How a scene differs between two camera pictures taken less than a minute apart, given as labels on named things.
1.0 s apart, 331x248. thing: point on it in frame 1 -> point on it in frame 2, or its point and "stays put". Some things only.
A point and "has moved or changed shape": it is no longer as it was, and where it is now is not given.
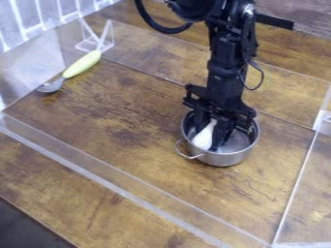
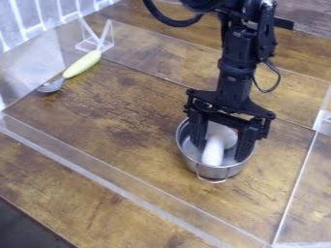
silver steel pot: x=236 y=150 has moved or changed shape
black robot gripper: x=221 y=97 -> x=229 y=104
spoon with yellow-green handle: x=54 y=85 stays put
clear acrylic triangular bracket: x=94 y=43 stays put
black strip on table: x=276 y=21 stays put
